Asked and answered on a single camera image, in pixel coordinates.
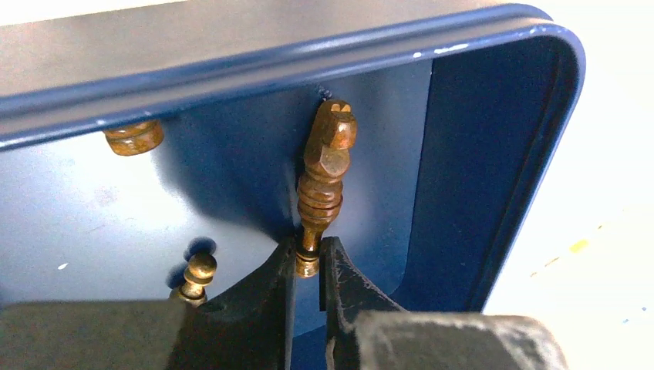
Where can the dark chess pieces in tray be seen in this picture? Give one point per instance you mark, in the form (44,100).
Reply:
(320,187)

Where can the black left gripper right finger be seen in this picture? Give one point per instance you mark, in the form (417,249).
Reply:
(366,329)

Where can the dark blue tin tray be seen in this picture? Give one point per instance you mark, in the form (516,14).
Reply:
(460,106)

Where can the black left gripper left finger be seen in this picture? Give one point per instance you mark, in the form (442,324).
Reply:
(248,326)

